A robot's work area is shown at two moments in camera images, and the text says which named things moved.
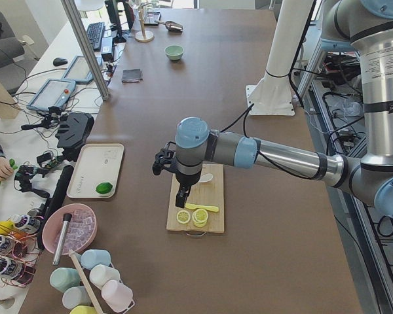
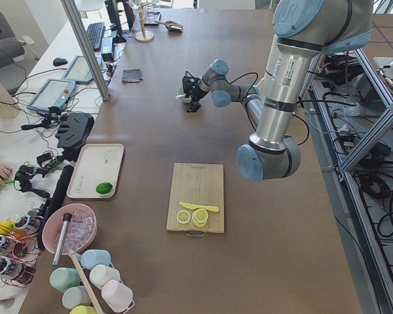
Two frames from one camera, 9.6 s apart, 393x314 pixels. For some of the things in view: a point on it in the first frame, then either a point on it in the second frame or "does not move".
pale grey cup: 76,296 does not move
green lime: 104,188 does not move
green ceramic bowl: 174,52 -> 184,99
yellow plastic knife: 206,208 does not move
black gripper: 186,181 -> 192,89
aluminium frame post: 72,10 does not move
